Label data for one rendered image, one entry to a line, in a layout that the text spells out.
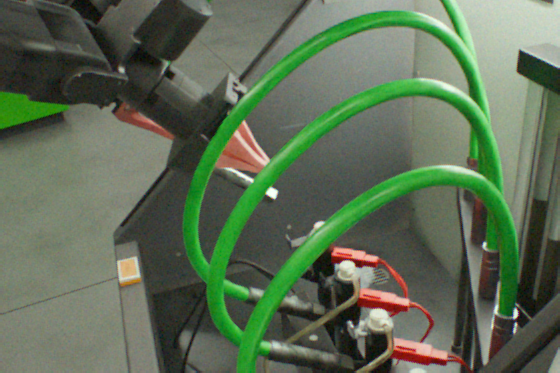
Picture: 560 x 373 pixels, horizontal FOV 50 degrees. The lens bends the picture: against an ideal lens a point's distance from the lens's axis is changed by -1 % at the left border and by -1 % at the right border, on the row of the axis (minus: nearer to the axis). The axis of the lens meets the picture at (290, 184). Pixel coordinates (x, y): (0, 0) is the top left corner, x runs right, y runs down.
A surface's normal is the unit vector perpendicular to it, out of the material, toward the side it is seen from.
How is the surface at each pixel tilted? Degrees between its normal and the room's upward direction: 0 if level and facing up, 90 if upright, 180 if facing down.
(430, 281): 0
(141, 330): 0
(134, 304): 0
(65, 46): 43
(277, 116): 90
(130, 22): 57
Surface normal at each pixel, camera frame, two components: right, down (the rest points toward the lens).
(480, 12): -0.95, 0.22
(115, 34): -0.55, -0.03
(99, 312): -0.07, -0.85
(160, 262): 0.30, 0.47
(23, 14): 0.62, -0.65
